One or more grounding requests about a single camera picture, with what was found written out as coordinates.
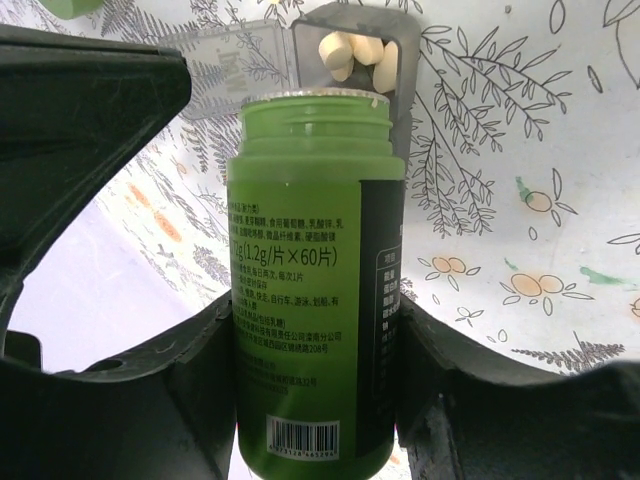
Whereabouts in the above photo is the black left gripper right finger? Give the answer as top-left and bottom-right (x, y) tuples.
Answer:
(397, 299), (639, 479)

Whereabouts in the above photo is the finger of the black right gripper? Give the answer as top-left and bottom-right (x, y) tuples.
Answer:
(0, 22), (194, 361)

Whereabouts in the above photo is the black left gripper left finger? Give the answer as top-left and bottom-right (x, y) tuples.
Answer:
(1, 296), (235, 479)

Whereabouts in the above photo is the green bottle cap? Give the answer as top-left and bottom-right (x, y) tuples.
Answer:
(40, 0), (104, 20)

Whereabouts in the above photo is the grey weekly pill organizer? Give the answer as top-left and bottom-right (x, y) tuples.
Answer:
(160, 2), (421, 159)

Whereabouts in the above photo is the green pill bottle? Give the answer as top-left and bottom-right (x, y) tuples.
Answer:
(227, 88), (405, 479)

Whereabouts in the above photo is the floral table mat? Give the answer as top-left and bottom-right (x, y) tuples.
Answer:
(1, 1), (639, 455)

